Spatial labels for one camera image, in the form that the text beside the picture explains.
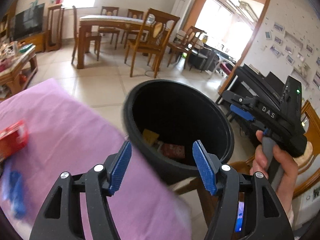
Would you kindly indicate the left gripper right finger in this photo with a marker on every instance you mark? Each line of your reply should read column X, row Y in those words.
column 263, row 215

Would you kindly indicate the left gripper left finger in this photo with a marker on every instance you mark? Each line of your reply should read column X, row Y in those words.
column 60, row 214

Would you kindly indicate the blue plastic strip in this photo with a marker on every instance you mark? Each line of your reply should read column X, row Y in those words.
column 13, row 191

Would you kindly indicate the red milk carton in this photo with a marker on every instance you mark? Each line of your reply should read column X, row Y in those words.
column 13, row 139

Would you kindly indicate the red snack box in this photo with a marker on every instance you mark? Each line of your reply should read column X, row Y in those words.
column 173, row 151

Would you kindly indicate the black round trash bin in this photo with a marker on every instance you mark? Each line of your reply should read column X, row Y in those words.
column 179, row 115

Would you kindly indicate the person's right hand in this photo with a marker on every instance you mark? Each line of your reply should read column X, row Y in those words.
column 282, row 172

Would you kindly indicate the purple tablecloth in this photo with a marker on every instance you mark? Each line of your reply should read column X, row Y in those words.
column 65, row 135

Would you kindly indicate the yellow paper bag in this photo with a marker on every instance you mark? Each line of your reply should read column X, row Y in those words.
column 150, row 137

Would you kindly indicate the white standing air conditioner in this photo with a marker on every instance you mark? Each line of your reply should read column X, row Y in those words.
column 180, row 9

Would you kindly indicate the front wooden dining chair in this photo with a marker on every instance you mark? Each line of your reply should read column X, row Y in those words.
column 153, row 37

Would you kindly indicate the wooden coffee table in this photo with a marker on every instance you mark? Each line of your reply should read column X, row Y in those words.
column 18, row 76

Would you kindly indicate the wooden tv cabinet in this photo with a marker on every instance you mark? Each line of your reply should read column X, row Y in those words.
column 39, row 40

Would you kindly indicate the black flat television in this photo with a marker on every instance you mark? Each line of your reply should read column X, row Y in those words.
column 28, row 22

